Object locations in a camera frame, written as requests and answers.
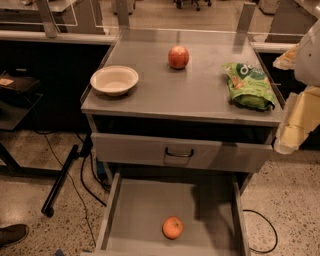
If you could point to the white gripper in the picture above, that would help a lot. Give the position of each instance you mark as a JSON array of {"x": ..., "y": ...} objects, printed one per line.
[{"x": 309, "y": 61}]

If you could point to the orange fruit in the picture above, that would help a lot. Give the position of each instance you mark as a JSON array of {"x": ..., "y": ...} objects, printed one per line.
[{"x": 172, "y": 227}]

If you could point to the grey metal cabinet counter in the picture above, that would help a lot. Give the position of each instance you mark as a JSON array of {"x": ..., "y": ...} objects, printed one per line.
[{"x": 190, "y": 103}]

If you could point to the grey top drawer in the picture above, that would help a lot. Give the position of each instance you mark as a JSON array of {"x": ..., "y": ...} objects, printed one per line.
[{"x": 208, "y": 155}]

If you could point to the open grey middle drawer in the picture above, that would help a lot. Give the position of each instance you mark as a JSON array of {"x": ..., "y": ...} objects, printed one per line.
[{"x": 172, "y": 213}]

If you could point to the green chip bag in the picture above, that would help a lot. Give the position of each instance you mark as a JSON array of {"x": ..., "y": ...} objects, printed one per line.
[{"x": 249, "y": 86}]

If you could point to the red apple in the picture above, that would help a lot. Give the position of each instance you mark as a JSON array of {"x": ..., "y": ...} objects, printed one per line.
[{"x": 178, "y": 57}]

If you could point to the white bowl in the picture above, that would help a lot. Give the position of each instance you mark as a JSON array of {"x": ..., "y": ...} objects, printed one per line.
[{"x": 114, "y": 80}]

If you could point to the black stand leg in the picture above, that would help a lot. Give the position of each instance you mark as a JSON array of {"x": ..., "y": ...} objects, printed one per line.
[{"x": 48, "y": 206}]

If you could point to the dark box with label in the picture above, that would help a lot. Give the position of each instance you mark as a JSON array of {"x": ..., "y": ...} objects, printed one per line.
[{"x": 18, "y": 84}]

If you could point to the dark side table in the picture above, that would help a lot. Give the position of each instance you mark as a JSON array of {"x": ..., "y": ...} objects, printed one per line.
[{"x": 10, "y": 117}]

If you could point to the dark shoe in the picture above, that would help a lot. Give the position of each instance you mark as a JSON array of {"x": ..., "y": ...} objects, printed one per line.
[{"x": 12, "y": 234}]

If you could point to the black drawer handle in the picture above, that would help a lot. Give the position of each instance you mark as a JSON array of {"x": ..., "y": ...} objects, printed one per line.
[{"x": 179, "y": 155}]

